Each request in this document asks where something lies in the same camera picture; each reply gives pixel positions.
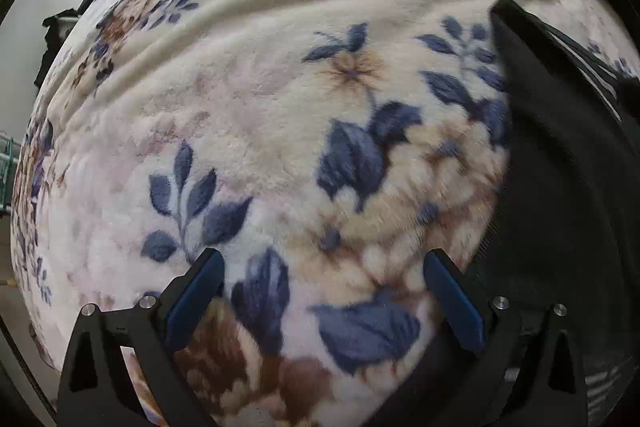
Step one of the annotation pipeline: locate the dark cloth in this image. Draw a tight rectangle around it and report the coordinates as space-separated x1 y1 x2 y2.
34 0 121 88

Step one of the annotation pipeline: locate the teal metal rack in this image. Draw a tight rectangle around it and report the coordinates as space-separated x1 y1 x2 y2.
0 131 22 219

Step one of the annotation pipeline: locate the black garment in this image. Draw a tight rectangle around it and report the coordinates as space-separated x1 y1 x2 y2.
361 0 640 427

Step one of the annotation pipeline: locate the floral fleece blanket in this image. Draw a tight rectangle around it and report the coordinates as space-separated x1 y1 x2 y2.
9 0 640 427

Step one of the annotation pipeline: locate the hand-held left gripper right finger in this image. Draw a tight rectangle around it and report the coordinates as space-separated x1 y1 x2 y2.
423 249 589 427

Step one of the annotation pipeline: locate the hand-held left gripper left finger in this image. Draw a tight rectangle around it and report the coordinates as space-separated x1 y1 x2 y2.
56 248 226 427

